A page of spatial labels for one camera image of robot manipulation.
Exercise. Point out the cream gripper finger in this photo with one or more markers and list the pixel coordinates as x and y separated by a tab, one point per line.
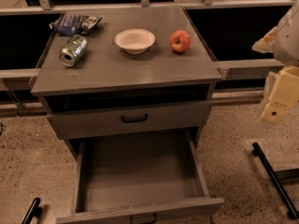
265	44

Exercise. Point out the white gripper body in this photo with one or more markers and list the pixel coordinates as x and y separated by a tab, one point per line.
288	41

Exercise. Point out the red apple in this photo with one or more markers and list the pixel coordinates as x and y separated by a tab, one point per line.
180	41

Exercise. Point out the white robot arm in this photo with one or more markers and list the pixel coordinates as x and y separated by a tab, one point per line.
282	41

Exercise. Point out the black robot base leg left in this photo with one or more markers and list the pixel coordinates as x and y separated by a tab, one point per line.
34	211

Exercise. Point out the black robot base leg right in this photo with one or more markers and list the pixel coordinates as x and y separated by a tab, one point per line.
277	177

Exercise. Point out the grey drawer cabinet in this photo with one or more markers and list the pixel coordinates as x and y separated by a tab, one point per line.
109	77

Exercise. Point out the open grey middle drawer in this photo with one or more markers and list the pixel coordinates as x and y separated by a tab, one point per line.
139	178

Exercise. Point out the closed grey top drawer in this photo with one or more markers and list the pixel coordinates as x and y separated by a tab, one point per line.
134	119

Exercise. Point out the white paper bowl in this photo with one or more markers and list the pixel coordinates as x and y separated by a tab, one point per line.
135	41

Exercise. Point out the green soda can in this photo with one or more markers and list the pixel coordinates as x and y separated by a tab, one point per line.
73	50

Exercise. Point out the blue chip bag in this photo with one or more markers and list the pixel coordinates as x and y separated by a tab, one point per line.
70	25

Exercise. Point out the grey metal railing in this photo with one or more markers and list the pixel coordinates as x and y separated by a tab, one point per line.
149	3

